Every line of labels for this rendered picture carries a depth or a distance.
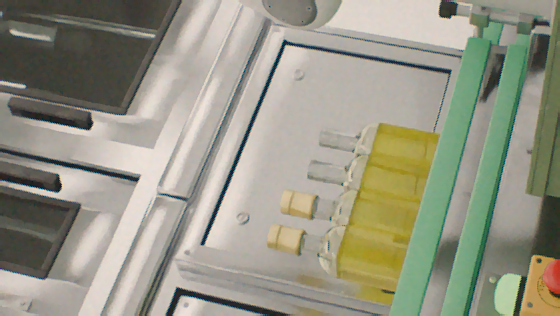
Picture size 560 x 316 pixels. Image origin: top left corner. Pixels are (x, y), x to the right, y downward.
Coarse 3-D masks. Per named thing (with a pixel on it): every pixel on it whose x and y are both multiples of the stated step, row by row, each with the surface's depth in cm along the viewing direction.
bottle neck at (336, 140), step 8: (328, 128) 155; (320, 136) 154; (328, 136) 154; (336, 136) 154; (344, 136) 154; (352, 136) 154; (320, 144) 155; (328, 144) 154; (336, 144) 154; (344, 144) 153; (352, 144) 153
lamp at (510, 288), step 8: (504, 280) 116; (512, 280) 116; (520, 280) 116; (496, 288) 117; (504, 288) 115; (512, 288) 115; (520, 288) 115; (496, 296) 116; (504, 296) 115; (512, 296) 115; (520, 296) 115; (496, 304) 116; (504, 304) 115; (512, 304) 115; (520, 304) 115; (504, 312) 116; (512, 312) 116; (520, 312) 115
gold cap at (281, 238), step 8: (272, 232) 145; (280, 232) 145; (288, 232) 145; (296, 232) 145; (304, 232) 147; (272, 240) 145; (280, 240) 145; (288, 240) 144; (296, 240) 144; (272, 248) 146; (280, 248) 145; (288, 248) 145; (296, 248) 144
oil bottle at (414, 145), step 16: (368, 128) 153; (384, 128) 152; (400, 128) 152; (416, 128) 152; (368, 144) 151; (384, 144) 151; (400, 144) 150; (416, 144) 150; (432, 144) 150; (400, 160) 150; (416, 160) 149; (432, 160) 148
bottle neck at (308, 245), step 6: (306, 234) 145; (312, 234) 145; (300, 240) 144; (306, 240) 144; (312, 240) 144; (318, 240) 144; (300, 246) 144; (306, 246) 144; (312, 246) 144; (300, 252) 145; (306, 252) 144; (312, 252) 144
